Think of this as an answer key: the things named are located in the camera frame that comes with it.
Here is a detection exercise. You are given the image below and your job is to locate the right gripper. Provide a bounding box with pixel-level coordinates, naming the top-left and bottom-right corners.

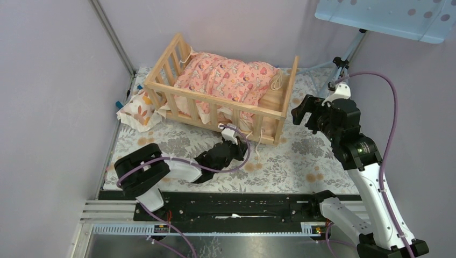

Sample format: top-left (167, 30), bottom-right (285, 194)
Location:
top-left (290, 94), bottom-right (340, 143)

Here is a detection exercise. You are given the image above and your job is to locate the wooden pet bed frame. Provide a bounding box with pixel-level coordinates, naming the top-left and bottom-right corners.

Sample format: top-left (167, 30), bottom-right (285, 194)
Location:
top-left (144, 33), bottom-right (300, 145)

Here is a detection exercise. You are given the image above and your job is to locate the pink patterned bed cushion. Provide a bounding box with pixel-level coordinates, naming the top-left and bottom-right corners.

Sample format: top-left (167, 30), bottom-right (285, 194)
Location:
top-left (173, 52), bottom-right (283, 106)

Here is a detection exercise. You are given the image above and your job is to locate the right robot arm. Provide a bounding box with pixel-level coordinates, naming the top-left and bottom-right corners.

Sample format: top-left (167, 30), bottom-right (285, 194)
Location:
top-left (291, 83), bottom-right (429, 257)

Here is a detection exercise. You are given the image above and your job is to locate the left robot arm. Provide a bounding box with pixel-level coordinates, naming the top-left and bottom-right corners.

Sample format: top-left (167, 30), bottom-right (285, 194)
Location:
top-left (114, 124), bottom-right (251, 221)

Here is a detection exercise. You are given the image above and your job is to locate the black tripod stand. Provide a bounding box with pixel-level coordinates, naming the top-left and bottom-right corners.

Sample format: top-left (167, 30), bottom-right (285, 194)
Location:
top-left (323, 28), bottom-right (368, 90)

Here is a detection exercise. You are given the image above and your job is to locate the floral table mat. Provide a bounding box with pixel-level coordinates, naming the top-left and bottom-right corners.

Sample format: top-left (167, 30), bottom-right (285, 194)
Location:
top-left (104, 66), bottom-right (372, 195)

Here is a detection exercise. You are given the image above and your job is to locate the floral small pillow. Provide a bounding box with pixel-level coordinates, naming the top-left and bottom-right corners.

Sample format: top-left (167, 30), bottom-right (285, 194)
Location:
top-left (116, 89), bottom-right (163, 132)

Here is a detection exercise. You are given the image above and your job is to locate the blue toy item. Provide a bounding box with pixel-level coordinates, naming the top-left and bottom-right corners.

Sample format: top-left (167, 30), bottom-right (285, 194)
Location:
top-left (115, 84), bottom-right (147, 113)

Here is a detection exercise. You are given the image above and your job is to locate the light blue perforated panel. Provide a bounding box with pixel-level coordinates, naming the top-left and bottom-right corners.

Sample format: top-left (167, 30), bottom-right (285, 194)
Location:
top-left (315, 0), bottom-right (455, 44)

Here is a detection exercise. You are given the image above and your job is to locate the grey diagonal pole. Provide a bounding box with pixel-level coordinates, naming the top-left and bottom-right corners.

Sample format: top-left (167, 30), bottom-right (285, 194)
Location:
top-left (88, 0), bottom-right (136, 77)

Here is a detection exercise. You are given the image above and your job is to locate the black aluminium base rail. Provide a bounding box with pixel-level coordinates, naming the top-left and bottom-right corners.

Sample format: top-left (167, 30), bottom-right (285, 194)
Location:
top-left (81, 191), bottom-right (326, 234)

